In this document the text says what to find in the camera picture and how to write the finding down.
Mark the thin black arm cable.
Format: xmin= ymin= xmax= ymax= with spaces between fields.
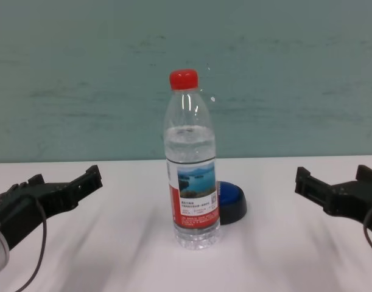
xmin=362 ymin=205 xmax=372 ymax=258
xmin=16 ymin=194 xmax=48 ymax=291

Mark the blue push button black base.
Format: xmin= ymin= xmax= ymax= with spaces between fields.
xmin=216 ymin=181 xmax=248 ymax=226

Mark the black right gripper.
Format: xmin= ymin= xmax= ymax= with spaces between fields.
xmin=294 ymin=164 xmax=372 ymax=240

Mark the clear water bottle red cap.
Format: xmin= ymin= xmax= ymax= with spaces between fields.
xmin=163 ymin=69 xmax=222 ymax=251

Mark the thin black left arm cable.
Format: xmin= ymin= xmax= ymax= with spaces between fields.
xmin=16 ymin=194 xmax=48 ymax=291

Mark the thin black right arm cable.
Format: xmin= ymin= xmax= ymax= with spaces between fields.
xmin=362 ymin=205 xmax=372 ymax=258

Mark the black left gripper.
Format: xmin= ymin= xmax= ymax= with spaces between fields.
xmin=0 ymin=165 xmax=104 ymax=252

